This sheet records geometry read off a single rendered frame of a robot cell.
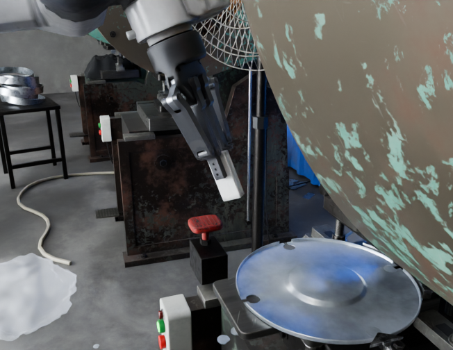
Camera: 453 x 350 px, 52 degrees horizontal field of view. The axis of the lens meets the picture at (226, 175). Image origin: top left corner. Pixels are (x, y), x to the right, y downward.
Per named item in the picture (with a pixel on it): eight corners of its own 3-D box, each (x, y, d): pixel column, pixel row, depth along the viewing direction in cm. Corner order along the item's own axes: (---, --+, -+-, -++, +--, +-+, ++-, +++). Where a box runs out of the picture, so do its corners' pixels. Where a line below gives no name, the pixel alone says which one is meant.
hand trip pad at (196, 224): (194, 260, 101) (193, 228, 98) (187, 247, 106) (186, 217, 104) (224, 254, 103) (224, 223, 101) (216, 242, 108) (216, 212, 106)
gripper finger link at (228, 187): (225, 151, 65) (223, 152, 65) (242, 195, 67) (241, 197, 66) (208, 155, 67) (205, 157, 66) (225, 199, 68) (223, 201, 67)
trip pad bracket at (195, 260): (203, 332, 104) (201, 255, 97) (191, 307, 112) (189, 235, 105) (228, 326, 105) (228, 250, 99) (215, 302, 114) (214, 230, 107)
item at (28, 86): (10, 189, 322) (-10, 73, 295) (1, 171, 359) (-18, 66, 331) (69, 178, 342) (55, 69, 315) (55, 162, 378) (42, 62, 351)
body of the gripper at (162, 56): (165, 44, 68) (188, 103, 70) (132, 51, 60) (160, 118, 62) (208, 24, 64) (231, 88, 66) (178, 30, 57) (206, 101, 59)
